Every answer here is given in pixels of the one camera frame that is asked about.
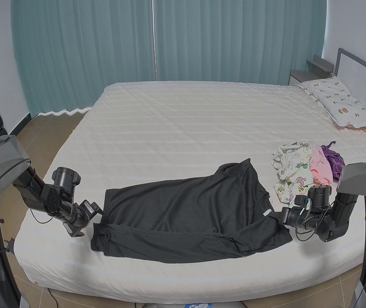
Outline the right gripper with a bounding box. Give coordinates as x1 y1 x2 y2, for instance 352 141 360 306
279 207 302 228

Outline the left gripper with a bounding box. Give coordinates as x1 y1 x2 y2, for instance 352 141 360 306
65 200 105 238

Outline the black T-shirt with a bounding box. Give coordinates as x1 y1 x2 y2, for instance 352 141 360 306
90 158 293 264

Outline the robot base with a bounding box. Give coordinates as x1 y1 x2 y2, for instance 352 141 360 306
141 302 246 308

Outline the bed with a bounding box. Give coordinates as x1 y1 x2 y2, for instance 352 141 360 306
13 47 366 302

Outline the white printed garment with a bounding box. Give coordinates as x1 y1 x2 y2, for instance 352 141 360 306
272 141 315 204

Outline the pink garment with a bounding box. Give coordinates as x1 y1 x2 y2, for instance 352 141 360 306
310 144 334 186

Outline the purple garment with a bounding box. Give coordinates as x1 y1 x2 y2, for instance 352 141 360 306
320 141 345 181

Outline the white printed pillow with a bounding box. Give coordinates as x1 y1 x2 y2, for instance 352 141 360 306
293 77 366 129

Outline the grey bedside table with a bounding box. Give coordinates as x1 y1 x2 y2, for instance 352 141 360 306
290 55 335 86

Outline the blue-green curtain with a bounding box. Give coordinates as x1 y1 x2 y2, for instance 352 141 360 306
10 0 156 116
154 0 328 86

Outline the black cable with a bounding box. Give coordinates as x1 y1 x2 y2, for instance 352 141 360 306
46 288 58 308

